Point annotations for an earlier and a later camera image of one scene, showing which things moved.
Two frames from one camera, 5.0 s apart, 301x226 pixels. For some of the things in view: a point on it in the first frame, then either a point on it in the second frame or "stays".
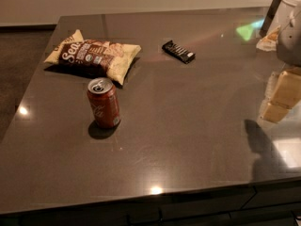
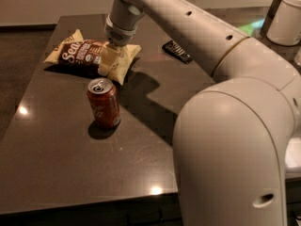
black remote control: (179, 52) stays
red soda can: (104, 100) stays
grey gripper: (290, 44) to (119, 34)
